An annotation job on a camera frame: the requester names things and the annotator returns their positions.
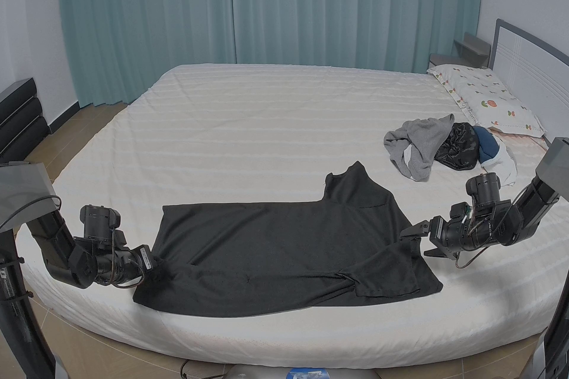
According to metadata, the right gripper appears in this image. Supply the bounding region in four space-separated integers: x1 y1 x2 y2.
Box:
399 215 468 259

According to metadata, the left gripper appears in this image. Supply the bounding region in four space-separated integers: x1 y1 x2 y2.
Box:
116 244 157 288

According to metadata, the black T-shirt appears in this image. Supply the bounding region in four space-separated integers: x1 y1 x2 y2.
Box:
132 161 444 318

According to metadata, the pile of clothes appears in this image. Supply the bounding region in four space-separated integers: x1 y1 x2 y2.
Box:
383 113 517 187

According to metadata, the bed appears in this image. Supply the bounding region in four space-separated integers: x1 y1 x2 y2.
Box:
20 18 569 369

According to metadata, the white printed pillow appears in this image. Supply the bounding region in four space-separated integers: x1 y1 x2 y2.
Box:
427 63 546 139

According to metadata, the black chest of drawers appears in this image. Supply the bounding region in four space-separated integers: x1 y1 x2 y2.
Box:
0 77 49 165

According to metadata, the grey bedside table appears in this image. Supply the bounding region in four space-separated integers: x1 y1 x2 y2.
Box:
429 32 492 69

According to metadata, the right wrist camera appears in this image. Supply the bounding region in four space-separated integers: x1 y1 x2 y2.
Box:
449 203 473 221

